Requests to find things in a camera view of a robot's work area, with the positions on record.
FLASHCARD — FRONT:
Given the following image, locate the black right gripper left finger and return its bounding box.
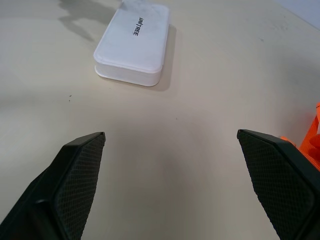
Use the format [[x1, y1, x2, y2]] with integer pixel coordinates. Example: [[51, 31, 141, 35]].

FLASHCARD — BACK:
[[0, 131, 106, 240]]

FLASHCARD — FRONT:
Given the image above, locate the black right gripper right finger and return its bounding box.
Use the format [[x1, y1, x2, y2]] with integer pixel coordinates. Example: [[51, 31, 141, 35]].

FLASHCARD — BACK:
[[236, 128, 320, 240]]

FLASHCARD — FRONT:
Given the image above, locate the orange object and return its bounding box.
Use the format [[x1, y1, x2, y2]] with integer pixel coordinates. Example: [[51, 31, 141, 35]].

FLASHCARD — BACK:
[[279, 101, 320, 173]]

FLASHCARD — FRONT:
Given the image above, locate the white Unitree box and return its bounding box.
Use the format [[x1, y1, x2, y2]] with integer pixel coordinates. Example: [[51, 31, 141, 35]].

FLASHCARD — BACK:
[[93, 0, 171, 88]]

